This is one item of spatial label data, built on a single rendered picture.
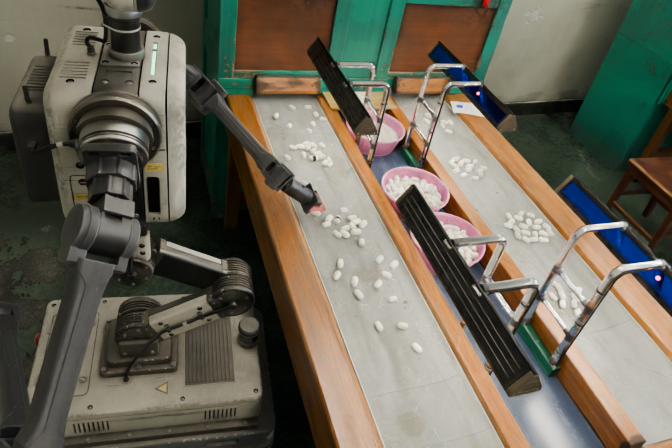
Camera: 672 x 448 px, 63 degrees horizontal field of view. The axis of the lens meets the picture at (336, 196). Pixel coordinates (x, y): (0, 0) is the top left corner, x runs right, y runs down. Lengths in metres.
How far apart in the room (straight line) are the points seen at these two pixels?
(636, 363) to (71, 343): 1.56
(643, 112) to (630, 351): 2.62
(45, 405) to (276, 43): 1.84
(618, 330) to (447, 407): 0.69
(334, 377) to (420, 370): 0.25
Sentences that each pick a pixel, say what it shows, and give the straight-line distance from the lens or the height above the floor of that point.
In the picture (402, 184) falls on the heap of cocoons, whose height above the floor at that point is 0.74.
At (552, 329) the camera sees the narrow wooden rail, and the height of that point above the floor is 0.76.
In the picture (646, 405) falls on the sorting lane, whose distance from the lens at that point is 1.86.
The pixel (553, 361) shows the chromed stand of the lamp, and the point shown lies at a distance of 1.81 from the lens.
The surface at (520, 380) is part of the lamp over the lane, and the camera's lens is 1.23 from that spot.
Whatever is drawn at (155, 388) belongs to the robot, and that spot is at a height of 0.48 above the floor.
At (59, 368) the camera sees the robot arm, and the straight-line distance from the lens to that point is 1.00.
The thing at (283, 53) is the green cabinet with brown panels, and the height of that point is 0.95.
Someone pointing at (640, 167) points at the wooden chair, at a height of 0.46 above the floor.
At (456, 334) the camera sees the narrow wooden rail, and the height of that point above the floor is 0.76.
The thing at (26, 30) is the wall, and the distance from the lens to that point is 3.25.
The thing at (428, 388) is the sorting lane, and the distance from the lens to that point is 1.57.
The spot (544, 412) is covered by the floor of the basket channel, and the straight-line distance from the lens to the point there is 1.76.
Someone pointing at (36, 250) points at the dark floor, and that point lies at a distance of 2.93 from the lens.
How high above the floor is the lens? 1.99
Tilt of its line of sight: 38 degrees down
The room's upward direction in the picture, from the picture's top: 12 degrees clockwise
